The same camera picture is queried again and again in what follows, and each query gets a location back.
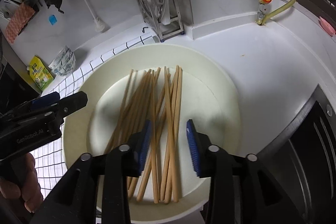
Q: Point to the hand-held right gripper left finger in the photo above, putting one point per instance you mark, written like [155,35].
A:
[145,145]

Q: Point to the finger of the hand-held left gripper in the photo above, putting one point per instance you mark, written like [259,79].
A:
[44,101]
[73,103]

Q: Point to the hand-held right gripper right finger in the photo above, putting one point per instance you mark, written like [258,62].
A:
[193,150]

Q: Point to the bunch of wooden chopsticks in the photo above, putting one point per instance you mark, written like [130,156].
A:
[168,98]

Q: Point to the person's left hand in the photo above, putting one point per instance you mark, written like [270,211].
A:
[34,182]

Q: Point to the white black-grid cloth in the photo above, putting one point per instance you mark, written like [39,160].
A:
[65,82]

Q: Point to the yellow seasoning pouch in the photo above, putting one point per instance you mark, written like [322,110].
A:
[40,74]

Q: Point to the blue floral ceramic bowl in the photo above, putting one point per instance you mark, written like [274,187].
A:
[63,71]
[64,62]
[67,52]

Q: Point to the orange patterned cloth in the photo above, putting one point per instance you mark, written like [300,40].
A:
[19,22]

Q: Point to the small black hex key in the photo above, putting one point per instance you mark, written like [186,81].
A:
[145,29]

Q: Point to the pink soap dish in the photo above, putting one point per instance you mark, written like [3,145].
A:
[326,26]

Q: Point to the blue wall hook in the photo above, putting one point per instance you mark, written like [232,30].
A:
[53,20]

